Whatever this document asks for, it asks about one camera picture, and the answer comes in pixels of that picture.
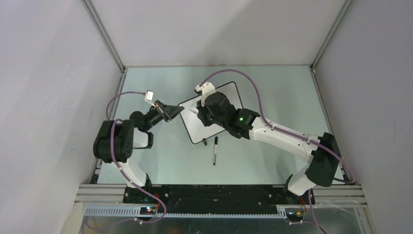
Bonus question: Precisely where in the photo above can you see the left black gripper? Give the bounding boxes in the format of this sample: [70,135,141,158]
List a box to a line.
[144,100,184,131]

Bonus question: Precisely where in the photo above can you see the white board black frame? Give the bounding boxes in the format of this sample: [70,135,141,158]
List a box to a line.
[177,81,244,147]

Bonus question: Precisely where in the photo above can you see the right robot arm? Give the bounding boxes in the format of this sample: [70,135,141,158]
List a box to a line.
[196,92,339,204]

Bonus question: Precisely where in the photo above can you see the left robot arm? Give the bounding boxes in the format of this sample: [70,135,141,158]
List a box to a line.
[93,100,185,203]

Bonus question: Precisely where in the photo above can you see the black whiteboard marker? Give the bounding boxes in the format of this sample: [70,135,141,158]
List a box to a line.
[213,136,218,166]

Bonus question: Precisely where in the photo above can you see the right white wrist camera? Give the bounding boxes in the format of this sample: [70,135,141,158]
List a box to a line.
[194,82,216,107]

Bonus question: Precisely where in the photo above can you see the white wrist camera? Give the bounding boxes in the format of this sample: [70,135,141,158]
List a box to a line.
[194,82,216,107]
[145,90,155,107]

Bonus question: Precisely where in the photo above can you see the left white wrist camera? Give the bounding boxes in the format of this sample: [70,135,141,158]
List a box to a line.
[145,90,155,107]

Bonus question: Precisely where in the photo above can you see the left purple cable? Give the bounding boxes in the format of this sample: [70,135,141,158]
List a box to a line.
[84,91,168,231]

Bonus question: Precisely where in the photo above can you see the purple cable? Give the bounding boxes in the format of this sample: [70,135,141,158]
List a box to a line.
[198,69,356,234]
[84,91,168,231]

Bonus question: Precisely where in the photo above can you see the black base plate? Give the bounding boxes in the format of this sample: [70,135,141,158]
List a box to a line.
[123,185,315,215]

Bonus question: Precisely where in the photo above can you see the grey cable duct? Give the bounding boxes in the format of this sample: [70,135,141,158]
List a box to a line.
[84,206,287,218]

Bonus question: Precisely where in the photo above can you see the aluminium frame rail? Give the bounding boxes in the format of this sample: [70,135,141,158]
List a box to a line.
[80,0,127,72]

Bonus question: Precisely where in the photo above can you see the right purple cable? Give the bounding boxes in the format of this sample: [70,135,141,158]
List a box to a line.
[198,69,356,234]

